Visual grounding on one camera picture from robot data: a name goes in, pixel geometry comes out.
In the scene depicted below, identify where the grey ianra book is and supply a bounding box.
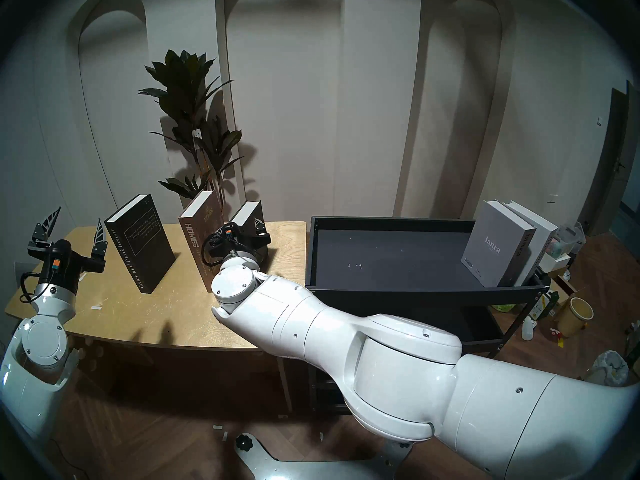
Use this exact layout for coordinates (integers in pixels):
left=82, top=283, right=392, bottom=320
left=460, top=200, right=537, bottom=288

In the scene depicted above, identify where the dark brown door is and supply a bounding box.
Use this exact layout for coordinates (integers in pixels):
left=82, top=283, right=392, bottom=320
left=579, top=80, right=640, bottom=237

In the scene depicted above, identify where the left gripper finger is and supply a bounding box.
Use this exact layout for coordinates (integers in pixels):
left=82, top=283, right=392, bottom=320
left=32, top=206, right=62, bottom=245
left=92, top=219, right=108, bottom=260

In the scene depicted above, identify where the green white carton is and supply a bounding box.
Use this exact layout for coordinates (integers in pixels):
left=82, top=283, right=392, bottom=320
left=531, top=290, right=560, bottom=321

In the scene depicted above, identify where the light wooden table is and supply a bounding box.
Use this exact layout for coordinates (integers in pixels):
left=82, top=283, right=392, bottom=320
left=5, top=221, right=307, bottom=414

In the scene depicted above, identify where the black Century book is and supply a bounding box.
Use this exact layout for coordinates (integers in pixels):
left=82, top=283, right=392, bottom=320
left=227, top=201, right=269, bottom=265

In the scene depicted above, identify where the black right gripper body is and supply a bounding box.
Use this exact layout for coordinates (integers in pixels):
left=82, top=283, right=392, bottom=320
left=201, top=223, right=273, bottom=272

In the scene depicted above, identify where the clear plastic storage box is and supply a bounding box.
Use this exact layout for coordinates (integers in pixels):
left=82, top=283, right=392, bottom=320
left=552, top=224, right=586, bottom=259

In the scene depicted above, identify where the grey metal robot base plate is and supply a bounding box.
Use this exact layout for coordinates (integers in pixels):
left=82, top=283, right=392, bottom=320
left=234, top=430, right=415, bottom=480

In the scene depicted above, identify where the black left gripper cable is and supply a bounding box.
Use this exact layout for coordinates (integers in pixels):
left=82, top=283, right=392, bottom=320
left=19, top=271, right=56, bottom=305

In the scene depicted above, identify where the white Design Hotels Yearbook book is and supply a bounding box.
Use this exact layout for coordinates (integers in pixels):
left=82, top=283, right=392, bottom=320
left=502, top=200, right=559, bottom=287

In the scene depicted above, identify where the black Crime and Punishment book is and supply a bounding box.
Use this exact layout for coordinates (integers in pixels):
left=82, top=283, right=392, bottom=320
left=104, top=194, right=177, bottom=294

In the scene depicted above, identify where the brown Homes book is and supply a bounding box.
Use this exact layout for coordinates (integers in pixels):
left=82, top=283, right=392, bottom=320
left=178, top=189, right=224, bottom=293

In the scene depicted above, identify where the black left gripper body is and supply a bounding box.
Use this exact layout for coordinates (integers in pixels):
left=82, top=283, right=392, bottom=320
left=27, top=239, right=108, bottom=297

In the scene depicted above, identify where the black metal shelf cart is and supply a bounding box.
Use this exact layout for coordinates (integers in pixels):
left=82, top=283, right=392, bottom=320
left=304, top=215, right=551, bottom=415

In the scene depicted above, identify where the brown cardboard box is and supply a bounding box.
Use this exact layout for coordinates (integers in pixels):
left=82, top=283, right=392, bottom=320
left=549, top=276, right=577, bottom=306

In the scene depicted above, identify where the tall green leafy plant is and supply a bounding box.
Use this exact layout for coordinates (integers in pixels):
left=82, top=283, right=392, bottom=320
left=137, top=49, right=246, bottom=220

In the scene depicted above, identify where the white trash bag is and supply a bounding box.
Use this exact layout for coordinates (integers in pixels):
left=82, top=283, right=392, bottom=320
left=585, top=350, right=629, bottom=387

